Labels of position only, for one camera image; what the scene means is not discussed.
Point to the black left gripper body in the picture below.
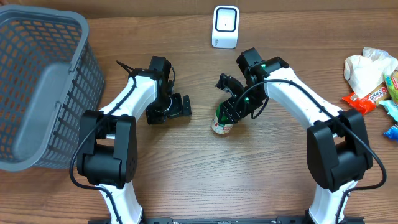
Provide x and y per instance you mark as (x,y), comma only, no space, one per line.
(165,107)

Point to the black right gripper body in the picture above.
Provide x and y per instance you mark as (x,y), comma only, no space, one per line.
(240,105)

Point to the green capped bottle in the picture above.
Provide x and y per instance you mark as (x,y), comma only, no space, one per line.
(221,123)

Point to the orange pasta packet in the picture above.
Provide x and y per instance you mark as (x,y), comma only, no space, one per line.
(370,101)

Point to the white brown cookie bag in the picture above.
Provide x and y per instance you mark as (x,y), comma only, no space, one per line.
(366,71)

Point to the teal wipes packet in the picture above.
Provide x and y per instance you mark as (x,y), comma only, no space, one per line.
(391,108)

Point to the green candy bag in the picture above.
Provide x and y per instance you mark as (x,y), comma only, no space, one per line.
(392,86)

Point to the blue packet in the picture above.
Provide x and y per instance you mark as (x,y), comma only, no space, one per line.
(392,133)

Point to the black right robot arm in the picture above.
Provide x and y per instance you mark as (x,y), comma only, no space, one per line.
(337,141)

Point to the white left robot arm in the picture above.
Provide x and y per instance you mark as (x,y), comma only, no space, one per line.
(106,156)

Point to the white barcode scanner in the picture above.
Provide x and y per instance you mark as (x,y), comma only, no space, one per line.
(225,27)

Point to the grey plastic basket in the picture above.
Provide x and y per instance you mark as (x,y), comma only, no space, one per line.
(49,78)

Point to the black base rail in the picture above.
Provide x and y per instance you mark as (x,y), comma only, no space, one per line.
(224,221)

